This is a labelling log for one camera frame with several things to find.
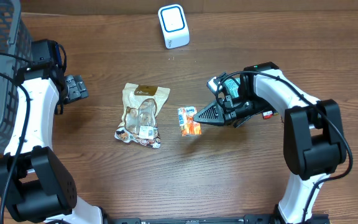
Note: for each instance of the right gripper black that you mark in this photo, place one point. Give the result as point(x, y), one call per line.
point(229, 114)

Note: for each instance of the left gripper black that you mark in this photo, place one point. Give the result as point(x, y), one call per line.
point(75, 88)

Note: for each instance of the orange snack packet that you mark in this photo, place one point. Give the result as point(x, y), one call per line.
point(188, 126)

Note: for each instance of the teal tissue packet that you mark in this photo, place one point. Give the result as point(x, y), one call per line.
point(232, 86)

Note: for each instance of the red candy stick packet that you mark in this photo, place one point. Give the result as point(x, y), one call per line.
point(267, 114)

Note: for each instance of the beige snack bag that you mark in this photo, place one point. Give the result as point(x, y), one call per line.
point(141, 104)

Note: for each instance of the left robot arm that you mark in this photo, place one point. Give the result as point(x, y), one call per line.
point(34, 185)

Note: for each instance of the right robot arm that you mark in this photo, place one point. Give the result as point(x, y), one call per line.
point(313, 139)

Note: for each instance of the white barcode scanner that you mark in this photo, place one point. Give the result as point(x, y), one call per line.
point(174, 26)

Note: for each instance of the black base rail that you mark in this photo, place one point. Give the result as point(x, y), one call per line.
point(191, 220)

